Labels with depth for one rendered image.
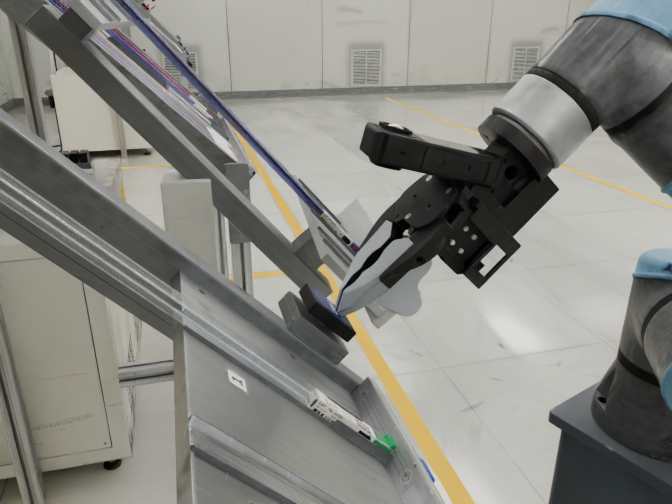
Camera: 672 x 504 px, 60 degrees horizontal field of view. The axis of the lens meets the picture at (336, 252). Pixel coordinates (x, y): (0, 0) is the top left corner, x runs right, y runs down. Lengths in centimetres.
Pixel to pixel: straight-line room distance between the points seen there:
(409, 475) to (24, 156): 34
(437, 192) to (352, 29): 770
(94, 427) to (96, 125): 356
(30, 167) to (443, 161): 30
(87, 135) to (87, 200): 442
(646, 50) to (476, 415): 133
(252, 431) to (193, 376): 4
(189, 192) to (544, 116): 43
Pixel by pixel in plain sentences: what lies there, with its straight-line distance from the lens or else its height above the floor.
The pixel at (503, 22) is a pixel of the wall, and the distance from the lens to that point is 904.
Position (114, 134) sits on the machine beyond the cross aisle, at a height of 18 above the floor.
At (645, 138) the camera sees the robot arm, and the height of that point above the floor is 94.
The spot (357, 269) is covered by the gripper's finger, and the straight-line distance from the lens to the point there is 51.
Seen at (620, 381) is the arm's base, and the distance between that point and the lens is 81.
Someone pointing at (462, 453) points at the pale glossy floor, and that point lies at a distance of 160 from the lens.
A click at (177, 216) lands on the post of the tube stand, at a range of 75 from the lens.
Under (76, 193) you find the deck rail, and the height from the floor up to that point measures 92.
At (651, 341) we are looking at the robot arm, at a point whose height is 72.
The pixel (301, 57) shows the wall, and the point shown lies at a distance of 802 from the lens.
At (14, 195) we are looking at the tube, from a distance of 35.
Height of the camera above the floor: 103
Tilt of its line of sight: 22 degrees down
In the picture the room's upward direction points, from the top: straight up
